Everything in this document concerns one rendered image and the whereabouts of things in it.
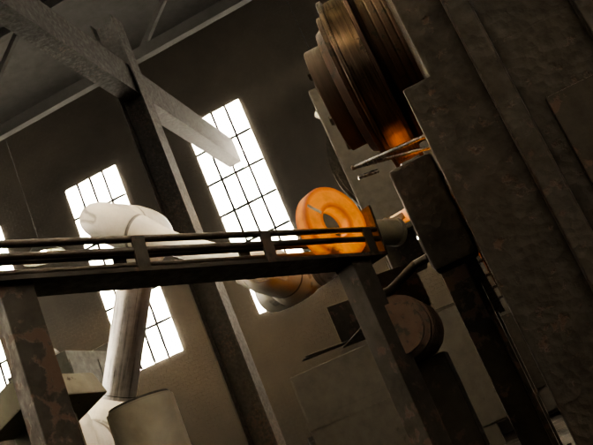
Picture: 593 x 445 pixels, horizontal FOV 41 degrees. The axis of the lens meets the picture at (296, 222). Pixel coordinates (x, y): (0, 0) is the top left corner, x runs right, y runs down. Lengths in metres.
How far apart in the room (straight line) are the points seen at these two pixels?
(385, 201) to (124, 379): 2.62
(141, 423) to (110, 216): 0.91
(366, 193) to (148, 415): 3.41
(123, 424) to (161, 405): 0.07
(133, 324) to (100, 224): 0.32
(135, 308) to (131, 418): 0.97
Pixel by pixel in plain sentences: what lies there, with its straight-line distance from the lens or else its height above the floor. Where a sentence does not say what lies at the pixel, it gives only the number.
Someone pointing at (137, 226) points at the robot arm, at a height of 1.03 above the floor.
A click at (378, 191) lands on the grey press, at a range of 4.67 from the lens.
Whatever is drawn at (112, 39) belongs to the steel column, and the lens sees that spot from 10.51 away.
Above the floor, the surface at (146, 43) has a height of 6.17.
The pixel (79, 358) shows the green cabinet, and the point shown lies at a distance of 5.41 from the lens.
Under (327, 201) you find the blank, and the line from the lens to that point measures 1.56.
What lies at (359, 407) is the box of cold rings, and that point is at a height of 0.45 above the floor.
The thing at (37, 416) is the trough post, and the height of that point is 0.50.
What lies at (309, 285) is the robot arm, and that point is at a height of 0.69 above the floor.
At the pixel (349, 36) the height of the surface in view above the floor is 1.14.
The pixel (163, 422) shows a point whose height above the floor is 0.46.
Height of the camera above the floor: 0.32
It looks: 15 degrees up
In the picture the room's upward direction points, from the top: 23 degrees counter-clockwise
